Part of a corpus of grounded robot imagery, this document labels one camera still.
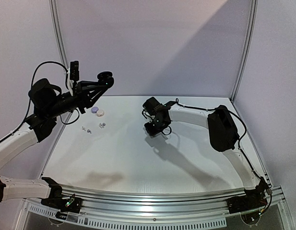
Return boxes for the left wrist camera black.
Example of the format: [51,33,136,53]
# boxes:
[69,60,79,81]

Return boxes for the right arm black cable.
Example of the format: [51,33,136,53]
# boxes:
[175,97,266,183]

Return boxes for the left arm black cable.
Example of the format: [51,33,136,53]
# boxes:
[18,61,80,130]

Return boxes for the aluminium front rail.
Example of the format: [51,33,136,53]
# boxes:
[22,184,286,228]

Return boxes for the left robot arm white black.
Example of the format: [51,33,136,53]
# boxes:
[0,72,114,208]

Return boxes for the pink earbud charging case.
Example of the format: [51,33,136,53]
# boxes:
[96,110,105,117]

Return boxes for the right aluminium frame post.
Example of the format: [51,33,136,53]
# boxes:
[230,0,258,103]

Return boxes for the white earbud right pair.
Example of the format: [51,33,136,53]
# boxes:
[99,123,106,128]

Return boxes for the left aluminium frame post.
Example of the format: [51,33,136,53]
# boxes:
[49,0,68,67]

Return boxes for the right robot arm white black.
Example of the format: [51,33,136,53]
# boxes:
[142,97,269,209]

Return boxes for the aluminium frame post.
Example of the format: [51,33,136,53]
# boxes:
[49,0,68,67]
[230,0,258,103]

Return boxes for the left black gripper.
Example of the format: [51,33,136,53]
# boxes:
[45,80,107,117]

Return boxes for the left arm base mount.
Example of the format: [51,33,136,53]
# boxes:
[41,194,83,214]

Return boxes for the purple earbud charging case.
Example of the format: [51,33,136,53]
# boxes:
[91,106,99,114]

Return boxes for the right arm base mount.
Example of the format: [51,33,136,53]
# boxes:
[226,191,267,214]

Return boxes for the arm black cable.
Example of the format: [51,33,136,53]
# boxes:
[175,97,266,183]
[18,61,80,130]

